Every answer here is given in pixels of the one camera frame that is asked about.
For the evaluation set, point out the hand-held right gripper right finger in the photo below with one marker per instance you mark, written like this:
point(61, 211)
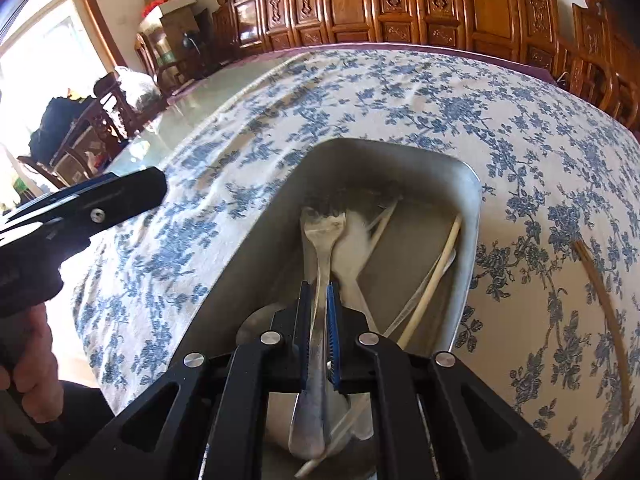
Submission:
point(334, 345)

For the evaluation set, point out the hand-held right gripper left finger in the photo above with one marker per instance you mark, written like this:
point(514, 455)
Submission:
point(303, 335)

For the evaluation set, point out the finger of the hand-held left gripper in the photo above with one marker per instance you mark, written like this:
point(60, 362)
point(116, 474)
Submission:
point(125, 192)

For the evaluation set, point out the white plastic ladle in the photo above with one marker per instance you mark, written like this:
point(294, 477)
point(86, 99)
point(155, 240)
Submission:
point(277, 425)

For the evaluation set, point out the metal fork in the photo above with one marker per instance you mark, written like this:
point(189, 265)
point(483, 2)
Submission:
point(322, 232)

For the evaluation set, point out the light wooden chopstick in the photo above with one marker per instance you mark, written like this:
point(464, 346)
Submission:
point(435, 275)

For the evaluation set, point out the grey metal utensil tray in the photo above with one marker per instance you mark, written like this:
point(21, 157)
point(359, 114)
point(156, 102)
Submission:
point(400, 175)

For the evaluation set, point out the person's left hand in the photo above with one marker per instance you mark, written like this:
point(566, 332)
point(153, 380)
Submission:
point(40, 365)

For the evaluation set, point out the wooden dining chair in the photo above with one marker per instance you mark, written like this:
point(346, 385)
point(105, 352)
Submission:
point(107, 115)
point(170, 50)

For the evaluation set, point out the black bag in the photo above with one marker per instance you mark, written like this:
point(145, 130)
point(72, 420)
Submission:
point(60, 120)

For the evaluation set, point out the white plastic bag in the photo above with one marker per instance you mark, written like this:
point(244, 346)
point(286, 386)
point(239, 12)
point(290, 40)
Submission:
point(137, 87)

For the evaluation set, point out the blue floral tablecloth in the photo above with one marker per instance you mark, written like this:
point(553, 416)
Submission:
point(400, 105)

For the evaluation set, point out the dark brown chopstick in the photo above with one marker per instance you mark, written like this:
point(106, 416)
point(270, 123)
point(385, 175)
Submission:
point(607, 310)

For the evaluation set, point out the carved wooden cabinet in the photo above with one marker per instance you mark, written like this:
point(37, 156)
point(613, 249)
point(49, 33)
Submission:
point(400, 0)

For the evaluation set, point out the wooden armchair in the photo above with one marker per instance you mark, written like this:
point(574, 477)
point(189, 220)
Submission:
point(595, 75)

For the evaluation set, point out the carved high-back wooden chair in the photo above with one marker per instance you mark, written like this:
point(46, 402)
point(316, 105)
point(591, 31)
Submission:
point(600, 25)

